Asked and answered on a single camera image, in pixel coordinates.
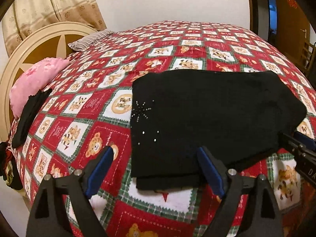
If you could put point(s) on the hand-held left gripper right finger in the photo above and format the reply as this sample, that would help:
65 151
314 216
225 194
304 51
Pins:
211 175

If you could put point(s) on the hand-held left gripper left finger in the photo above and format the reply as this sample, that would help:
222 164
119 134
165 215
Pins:
98 175

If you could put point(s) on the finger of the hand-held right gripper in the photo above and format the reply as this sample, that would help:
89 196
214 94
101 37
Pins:
290 143
305 139

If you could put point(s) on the black pants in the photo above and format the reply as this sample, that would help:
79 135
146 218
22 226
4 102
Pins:
209 116

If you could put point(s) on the red printed bear blanket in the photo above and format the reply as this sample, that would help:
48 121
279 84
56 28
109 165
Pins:
98 118

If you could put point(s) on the wooden chair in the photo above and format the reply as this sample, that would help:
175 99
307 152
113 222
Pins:
308 56

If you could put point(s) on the dark colourful cloth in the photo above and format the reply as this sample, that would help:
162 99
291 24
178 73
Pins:
8 170

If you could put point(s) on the folded black clothing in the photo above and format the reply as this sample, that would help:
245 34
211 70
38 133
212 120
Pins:
27 118

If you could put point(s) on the wooden door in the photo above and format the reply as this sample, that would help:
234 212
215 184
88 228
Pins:
288 29

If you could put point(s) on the pink pillow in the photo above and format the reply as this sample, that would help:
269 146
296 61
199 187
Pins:
37 79

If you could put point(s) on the striped pillow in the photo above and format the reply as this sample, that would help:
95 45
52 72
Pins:
88 40

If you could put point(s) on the red paper door decoration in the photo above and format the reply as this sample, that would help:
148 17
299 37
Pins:
291 0

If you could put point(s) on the cream round headboard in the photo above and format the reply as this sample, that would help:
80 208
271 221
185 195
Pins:
37 37

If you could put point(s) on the beige patterned curtain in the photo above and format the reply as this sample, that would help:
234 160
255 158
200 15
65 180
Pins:
49 5

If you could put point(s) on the wooden door frame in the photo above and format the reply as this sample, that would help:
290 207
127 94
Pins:
252 9

